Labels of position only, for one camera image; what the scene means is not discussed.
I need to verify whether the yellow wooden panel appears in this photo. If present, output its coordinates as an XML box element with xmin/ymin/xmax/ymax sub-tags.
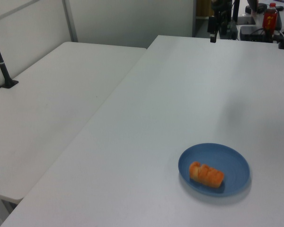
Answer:
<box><xmin>195</xmin><ymin>0</ymin><xmax>213</xmax><ymax>18</ymax></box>

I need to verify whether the blue round plate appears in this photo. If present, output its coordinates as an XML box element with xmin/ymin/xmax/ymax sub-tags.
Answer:
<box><xmin>178</xmin><ymin>142</ymin><xmax>251</xmax><ymax>197</ymax></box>

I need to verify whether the black electronics box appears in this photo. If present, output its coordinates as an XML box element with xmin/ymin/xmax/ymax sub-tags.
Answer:
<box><xmin>240</xmin><ymin>25</ymin><xmax>275</xmax><ymax>43</ymax></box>

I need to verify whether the red drink bottle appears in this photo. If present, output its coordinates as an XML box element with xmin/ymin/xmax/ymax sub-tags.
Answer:
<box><xmin>262</xmin><ymin>2</ymin><xmax>279</xmax><ymax>36</ymax></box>

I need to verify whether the black camera stand pole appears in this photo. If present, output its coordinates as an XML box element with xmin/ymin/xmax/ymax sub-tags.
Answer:
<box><xmin>0</xmin><ymin>23</ymin><xmax>19</xmax><ymax>89</ymax></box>

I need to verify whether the orange-brown bread roll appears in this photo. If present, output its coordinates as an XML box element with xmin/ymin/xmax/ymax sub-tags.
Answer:
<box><xmin>188</xmin><ymin>161</ymin><xmax>225</xmax><ymax>188</ymax></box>

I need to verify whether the white side table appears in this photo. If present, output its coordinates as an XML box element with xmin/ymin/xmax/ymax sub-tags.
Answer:
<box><xmin>0</xmin><ymin>41</ymin><xmax>147</xmax><ymax>227</ymax></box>

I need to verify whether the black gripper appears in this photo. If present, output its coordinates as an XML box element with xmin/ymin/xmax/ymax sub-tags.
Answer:
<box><xmin>208</xmin><ymin>0</ymin><xmax>233</xmax><ymax>44</ymax></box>

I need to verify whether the grey partition post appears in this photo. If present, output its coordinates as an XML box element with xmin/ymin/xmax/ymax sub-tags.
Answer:
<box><xmin>62</xmin><ymin>0</ymin><xmax>79</xmax><ymax>44</ymax></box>

